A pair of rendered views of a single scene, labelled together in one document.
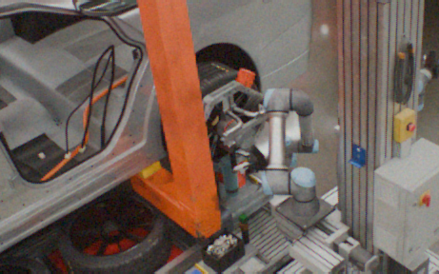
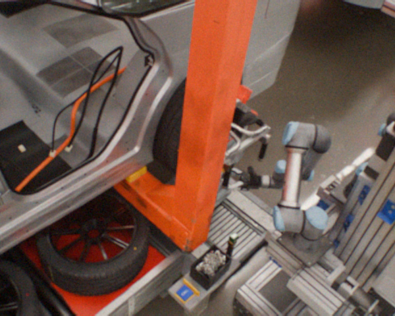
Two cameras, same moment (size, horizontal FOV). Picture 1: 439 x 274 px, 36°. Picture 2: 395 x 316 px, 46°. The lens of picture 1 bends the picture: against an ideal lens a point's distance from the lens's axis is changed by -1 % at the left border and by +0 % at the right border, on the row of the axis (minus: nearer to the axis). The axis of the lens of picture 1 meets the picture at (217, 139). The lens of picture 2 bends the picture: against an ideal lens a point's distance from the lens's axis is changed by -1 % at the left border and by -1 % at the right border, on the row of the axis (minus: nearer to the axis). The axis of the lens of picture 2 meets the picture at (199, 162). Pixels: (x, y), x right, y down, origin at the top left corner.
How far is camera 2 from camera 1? 1.58 m
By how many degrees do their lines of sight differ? 16
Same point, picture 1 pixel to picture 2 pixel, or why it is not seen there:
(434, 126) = (352, 136)
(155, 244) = (141, 252)
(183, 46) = (234, 74)
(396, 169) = not seen: outside the picture
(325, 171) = (268, 170)
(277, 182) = (292, 220)
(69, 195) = (60, 205)
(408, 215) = not seen: outside the picture
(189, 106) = (218, 136)
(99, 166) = (92, 174)
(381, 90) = not seen: outside the picture
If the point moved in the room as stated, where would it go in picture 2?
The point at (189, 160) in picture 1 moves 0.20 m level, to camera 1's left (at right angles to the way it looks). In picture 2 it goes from (201, 187) to (160, 191)
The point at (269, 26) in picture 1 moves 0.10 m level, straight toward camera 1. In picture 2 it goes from (263, 41) to (265, 50)
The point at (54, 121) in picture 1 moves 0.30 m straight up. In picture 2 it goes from (33, 108) to (26, 68)
